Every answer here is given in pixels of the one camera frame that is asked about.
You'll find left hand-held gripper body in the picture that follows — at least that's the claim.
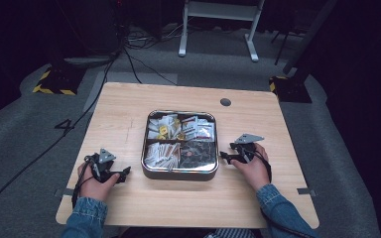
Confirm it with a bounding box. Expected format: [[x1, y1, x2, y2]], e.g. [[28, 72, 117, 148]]
[[84, 148, 117, 183]]

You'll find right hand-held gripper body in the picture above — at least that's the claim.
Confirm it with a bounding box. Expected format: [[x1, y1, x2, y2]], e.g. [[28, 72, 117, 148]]
[[229, 133, 265, 164]]

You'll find pile of white red-label packets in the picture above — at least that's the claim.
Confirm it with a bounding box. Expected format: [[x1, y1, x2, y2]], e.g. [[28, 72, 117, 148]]
[[181, 115, 216, 143]]

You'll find square divided metal tin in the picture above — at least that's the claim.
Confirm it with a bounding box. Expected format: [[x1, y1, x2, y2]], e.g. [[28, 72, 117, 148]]
[[140, 109, 220, 182]]

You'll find person's left hand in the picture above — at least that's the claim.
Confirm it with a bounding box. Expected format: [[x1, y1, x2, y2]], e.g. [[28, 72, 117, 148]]
[[77, 162, 121, 202]]

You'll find person's right hand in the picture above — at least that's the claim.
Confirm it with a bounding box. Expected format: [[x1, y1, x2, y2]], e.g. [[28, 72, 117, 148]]
[[232, 142, 273, 192]]

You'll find pile of dark packets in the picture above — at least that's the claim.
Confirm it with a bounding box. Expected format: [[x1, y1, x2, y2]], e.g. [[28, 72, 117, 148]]
[[179, 141, 218, 171]]

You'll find pile of brown white sticks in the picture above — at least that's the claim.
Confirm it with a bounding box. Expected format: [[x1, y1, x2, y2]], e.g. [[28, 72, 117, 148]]
[[144, 142, 182, 171]]

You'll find pile of white yellow packets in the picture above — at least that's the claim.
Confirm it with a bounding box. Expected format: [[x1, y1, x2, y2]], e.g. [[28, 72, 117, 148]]
[[147, 113, 183, 141]]

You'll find person's striped clothing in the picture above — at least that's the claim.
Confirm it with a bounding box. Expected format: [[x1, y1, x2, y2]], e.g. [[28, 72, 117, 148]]
[[203, 227, 256, 238]]

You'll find yellow black striped stand base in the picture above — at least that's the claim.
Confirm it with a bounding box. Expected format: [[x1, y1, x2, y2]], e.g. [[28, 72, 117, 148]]
[[32, 65, 87, 96], [268, 74, 314, 104]]

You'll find black tripod stand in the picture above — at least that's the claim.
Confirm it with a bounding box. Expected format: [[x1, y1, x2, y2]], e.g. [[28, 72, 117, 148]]
[[270, 29, 301, 66]]

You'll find left hand-held gripper cable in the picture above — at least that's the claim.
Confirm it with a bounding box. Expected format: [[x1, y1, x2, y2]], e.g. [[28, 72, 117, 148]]
[[70, 154, 95, 209]]

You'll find grey table edge bracket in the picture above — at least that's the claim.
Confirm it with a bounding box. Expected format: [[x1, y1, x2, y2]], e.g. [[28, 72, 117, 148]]
[[296, 186, 318, 198], [54, 187, 75, 198]]

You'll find long black floor cable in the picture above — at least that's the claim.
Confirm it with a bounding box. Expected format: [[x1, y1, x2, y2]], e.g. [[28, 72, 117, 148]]
[[0, 49, 122, 222]]

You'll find thin black floor cable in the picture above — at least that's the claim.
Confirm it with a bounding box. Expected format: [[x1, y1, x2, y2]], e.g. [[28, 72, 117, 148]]
[[123, 49, 179, 86]]

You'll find dark slanted metal post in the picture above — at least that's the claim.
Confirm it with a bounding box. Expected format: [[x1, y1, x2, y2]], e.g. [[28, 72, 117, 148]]
[[282, 0, 339, 75]]

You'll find tangle of cables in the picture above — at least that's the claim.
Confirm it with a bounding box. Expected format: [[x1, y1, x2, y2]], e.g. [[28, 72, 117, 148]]
[[124, 22, 188, 52]]

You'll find white metal desk frame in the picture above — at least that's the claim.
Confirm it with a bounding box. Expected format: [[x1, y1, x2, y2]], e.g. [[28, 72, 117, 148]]
[[178, 0, 266, 63]]

